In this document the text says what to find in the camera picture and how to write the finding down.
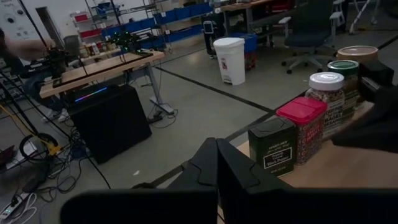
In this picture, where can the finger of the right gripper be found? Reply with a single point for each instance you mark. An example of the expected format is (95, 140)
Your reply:
(382, 130)

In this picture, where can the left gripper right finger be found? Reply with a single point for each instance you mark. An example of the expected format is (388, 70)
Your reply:
(239, 180)

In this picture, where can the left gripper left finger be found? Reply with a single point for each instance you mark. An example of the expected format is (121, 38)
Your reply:
(199, 180)

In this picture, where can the tan-lid furikake jar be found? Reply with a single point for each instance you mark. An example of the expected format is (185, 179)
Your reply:
(357, 53)

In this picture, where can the green-lid oregano jar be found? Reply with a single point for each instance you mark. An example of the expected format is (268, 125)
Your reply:
(343, 67)

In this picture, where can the white-lid bagel seasoning jar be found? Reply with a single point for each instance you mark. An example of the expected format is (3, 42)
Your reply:
(326, 81)

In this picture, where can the black pepper tin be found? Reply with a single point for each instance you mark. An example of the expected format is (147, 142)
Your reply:
(273, 146)

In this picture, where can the red-lid smoked paprika tin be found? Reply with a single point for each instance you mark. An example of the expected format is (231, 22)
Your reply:
(303, 112)

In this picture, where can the background black robot arm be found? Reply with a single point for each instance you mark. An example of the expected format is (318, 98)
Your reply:
(57, 62)
(124, 39)

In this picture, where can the black office chair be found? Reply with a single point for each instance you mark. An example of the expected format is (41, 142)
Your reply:
(311, 28)

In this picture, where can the black computer case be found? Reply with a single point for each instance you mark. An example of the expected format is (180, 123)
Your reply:
(109, 124)

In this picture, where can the white trash bin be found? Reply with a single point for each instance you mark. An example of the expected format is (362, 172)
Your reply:
(230, 62)

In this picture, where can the blue storage bin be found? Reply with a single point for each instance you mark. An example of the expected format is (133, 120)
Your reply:
(130, 27)
(252, 43)
(192, 12)

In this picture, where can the black device with screen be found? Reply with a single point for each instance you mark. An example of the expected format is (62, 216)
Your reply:
(214, 40)

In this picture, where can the wooden workbench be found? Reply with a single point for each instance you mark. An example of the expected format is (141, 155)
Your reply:
(248, 3)
(99, 67)

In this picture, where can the white power strip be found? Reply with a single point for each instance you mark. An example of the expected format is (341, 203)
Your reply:
(11, 208)

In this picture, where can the person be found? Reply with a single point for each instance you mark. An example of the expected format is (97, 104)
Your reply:
(25, 48)

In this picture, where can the white board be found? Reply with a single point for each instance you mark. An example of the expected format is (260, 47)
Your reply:
(15, 18)

